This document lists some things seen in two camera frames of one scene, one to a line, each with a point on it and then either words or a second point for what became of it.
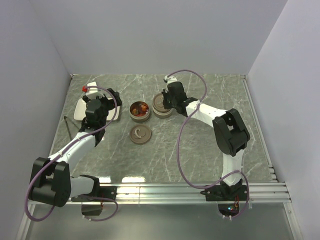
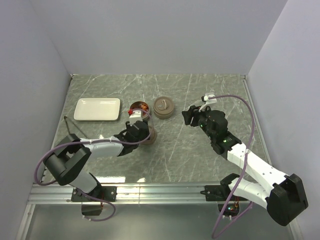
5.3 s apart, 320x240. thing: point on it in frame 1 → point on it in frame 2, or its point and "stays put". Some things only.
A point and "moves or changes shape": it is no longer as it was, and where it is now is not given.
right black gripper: (166, 94) → (194, 112)
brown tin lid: (158, 104) moves or changes shape
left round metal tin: (139, 111) stays put
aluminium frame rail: (274, 193) stays put
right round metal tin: (159, 111) stays put
